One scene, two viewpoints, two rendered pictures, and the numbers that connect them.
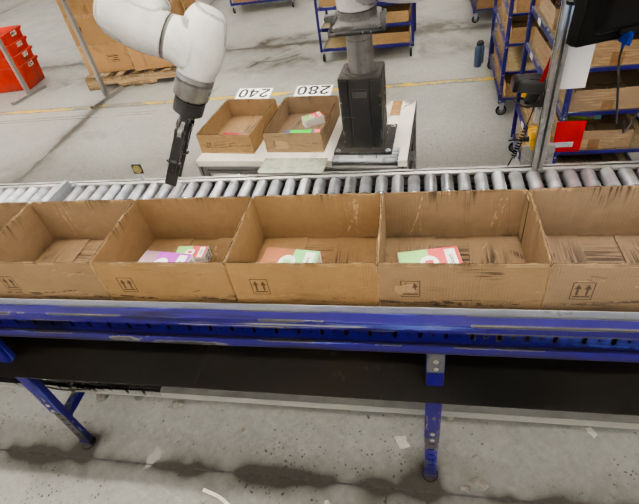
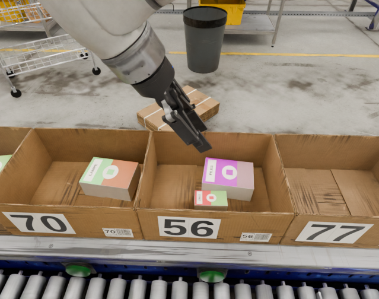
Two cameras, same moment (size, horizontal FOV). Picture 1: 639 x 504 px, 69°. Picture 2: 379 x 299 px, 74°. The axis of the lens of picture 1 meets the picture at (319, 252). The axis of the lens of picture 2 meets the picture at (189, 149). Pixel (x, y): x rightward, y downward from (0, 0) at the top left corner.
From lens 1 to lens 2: 1.57 m
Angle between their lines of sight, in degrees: 92
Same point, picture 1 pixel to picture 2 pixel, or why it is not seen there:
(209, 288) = (173, 150)
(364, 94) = not seen: outside the picture
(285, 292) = (114, 151)
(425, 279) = (7, 137)
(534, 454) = not seen: hidden behind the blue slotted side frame
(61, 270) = (302, 140)
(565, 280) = not seen: outside the picture
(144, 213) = (284, 223)
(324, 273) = (76, 135)
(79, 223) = not seen: outside the picture
